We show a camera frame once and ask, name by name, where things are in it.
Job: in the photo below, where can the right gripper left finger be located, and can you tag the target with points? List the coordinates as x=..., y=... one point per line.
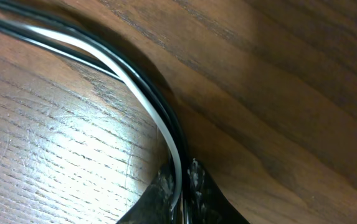
x=154, y=205

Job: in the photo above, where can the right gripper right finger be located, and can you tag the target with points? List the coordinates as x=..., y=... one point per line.
x=205, y=203

